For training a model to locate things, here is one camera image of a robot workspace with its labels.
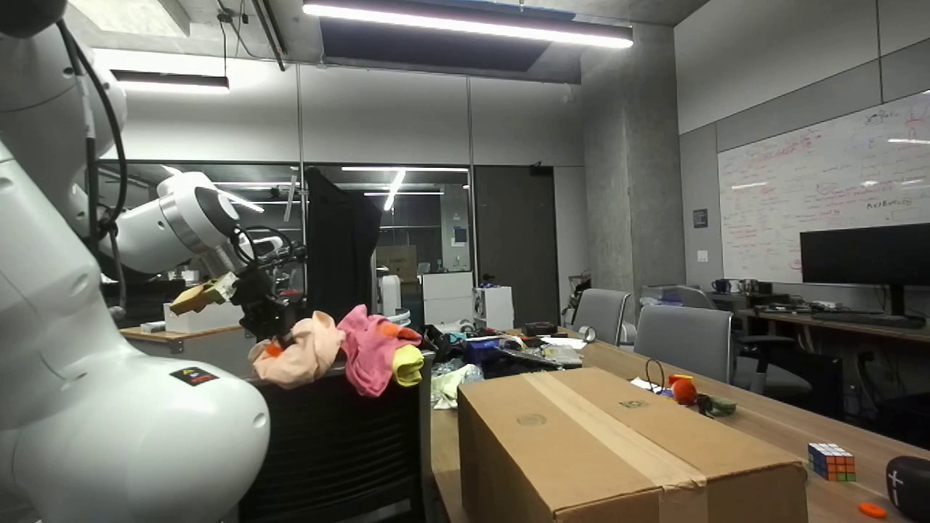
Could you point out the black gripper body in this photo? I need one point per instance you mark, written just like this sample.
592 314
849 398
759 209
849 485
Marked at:
268 286

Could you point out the peach white cloth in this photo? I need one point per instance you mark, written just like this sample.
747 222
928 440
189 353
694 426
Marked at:
303 358

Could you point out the pink cloth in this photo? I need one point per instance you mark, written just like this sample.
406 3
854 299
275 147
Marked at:
371 345

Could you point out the yellow green cloth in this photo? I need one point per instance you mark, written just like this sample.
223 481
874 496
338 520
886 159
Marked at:
407 365

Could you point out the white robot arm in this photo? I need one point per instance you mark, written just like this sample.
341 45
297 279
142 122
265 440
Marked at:
92 429

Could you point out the brown cardboard box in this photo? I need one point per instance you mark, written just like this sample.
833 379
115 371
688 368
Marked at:
592 449

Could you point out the grey office chair background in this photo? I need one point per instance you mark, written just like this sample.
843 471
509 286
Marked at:
689 337

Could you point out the orange ball toy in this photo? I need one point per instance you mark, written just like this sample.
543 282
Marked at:
685 388

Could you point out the rubiks cube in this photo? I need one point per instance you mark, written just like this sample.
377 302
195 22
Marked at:
833 464

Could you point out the black monitor left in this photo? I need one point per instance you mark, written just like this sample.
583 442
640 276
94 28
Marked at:
893 256

